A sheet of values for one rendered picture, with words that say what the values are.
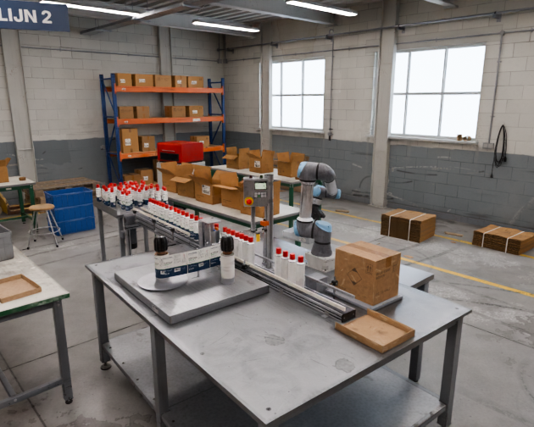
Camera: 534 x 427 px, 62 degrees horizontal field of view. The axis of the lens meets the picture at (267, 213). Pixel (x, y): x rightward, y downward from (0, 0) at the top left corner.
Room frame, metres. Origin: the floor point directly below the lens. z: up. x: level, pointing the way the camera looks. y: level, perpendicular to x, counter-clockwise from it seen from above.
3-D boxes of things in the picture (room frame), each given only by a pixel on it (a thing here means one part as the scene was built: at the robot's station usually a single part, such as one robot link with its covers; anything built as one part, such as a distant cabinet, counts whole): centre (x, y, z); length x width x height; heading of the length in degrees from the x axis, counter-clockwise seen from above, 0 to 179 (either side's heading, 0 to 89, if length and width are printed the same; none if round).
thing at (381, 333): (2.07, -0.55, 0.85); 0.30 x 0.26 x 0.04; 39
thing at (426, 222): (6.53, -2.13, 0.16); 0.65 x 0.54 x 0.32; 47
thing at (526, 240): (5.99, -3.31, 0.11); 0.65 x 0.54 x 0.22; 40
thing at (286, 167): (7.30, -0.36, 0.97); 0.43 x 0.42 x 0.37; 129
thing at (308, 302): (2.85, 0.07, 0.85); 1.65 x 0.11 x 0.05; 39
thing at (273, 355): (2.69, 0.07, 0.82); 2.10 x 1.50 x 0.02; 39
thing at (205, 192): (5.38, 0.68, 0.97); 0.45 x 0.38 x 0.37; 135
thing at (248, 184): (2.99, 0.07, 1.38); 0.17 x 0.10 x 0.19; 94
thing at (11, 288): (2.66, 1.63, 0.82); 0.34 x 0.24 x 0.03; 48
